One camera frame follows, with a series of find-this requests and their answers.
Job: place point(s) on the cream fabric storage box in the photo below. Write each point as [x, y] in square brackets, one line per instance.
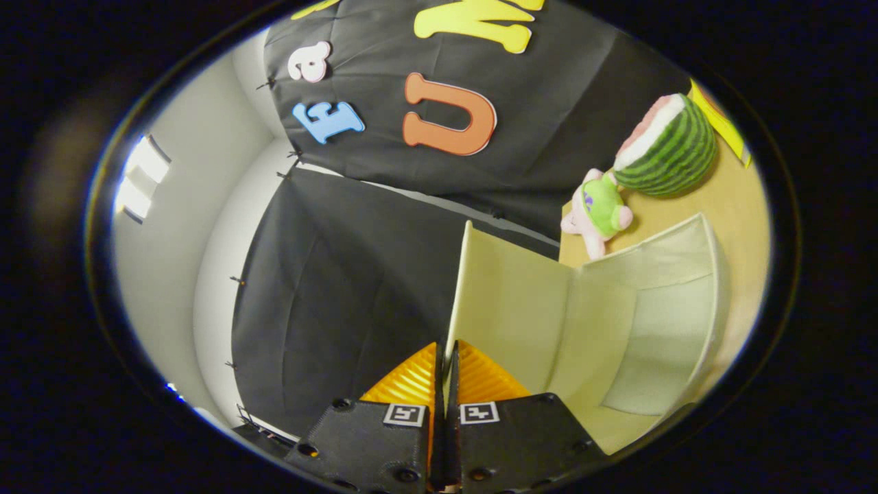
[617, 322]

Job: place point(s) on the pink and green plush toy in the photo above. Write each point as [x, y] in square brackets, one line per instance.
[602, 206]

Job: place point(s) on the black backdrop cloth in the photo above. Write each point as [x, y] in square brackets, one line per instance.
[343, 274]

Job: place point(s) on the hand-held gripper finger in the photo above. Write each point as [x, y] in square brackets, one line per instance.
[437, 446]
[451, 446]

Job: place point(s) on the long ceiling light panel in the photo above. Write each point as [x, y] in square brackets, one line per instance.
[144, 178]

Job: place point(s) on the yellow book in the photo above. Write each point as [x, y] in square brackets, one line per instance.
[720, 123]

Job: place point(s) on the watermelon slice plush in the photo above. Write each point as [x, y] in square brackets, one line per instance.
[675, 154]

